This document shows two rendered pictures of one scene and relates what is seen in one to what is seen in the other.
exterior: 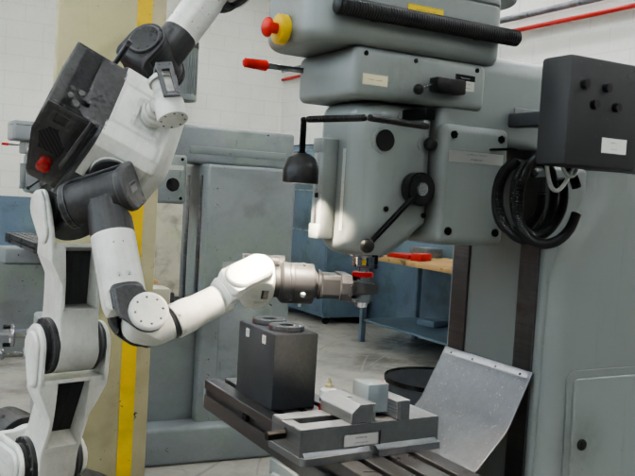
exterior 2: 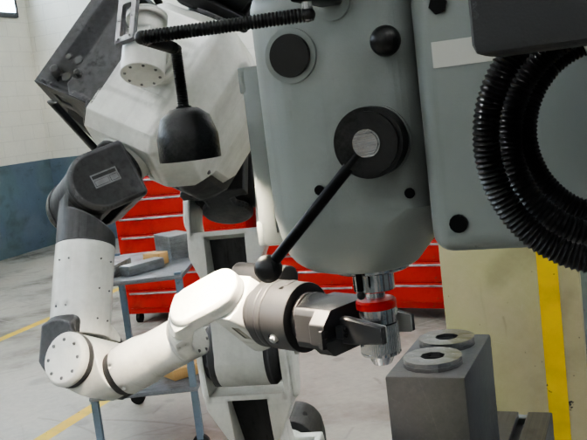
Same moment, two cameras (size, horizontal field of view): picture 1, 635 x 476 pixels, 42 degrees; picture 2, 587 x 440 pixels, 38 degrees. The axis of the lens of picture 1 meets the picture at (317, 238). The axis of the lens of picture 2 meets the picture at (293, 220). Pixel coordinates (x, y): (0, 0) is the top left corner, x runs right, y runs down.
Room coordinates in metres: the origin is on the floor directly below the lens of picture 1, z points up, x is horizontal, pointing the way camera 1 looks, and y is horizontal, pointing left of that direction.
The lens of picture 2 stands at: (1.13, -0.81, 1.50)
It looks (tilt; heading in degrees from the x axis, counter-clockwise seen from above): 7 degrees down; 52
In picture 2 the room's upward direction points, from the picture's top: 7 degrees counter-clockwise
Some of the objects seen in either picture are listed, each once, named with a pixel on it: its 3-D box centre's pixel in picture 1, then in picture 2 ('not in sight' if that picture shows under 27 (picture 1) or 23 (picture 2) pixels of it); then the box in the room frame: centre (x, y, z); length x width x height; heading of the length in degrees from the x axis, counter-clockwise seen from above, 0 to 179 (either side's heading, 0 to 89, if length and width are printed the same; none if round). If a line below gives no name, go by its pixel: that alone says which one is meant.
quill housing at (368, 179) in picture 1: (370, 179); (360, 124); (1.79, -0.11, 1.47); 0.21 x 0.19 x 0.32; 29
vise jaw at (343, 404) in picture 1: (347, 406); not in sight; (1.71, -0.08, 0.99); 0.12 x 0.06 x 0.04; 31
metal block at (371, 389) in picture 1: (369, 395); not in sight; (1.74, -0.13, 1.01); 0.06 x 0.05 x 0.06; 31
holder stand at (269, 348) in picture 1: (275, 360); (445, 406); (2.09, 0.09, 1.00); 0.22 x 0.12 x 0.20; 29
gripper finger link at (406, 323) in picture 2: not in sight; (393, 319); (1.82, -0.10, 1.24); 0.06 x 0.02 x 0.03; 99
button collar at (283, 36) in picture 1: (281, 28); not in sight; (1.68, 0.10, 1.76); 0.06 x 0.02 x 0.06; 29
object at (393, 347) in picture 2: (361, 288); (378, 329); (1.79, -0.10, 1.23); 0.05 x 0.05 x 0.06
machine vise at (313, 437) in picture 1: (356, 421); not in sight; (1.72, -0.11, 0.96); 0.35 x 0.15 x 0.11; 121
